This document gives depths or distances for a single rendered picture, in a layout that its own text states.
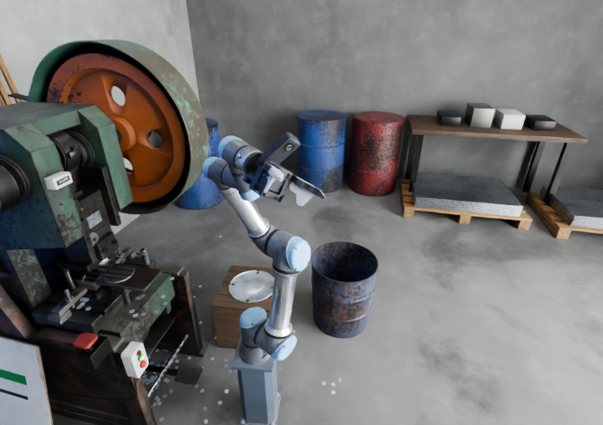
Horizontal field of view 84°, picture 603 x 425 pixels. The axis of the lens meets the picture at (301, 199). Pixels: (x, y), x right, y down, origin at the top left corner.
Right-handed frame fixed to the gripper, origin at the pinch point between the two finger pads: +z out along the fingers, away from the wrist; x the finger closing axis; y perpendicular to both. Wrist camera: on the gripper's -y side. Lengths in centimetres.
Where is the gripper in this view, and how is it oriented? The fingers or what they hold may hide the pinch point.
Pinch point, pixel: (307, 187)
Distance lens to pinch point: 75.0
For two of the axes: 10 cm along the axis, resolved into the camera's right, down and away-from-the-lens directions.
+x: -6.4, -2.4, -7.3
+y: -4.7, 8.8, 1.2
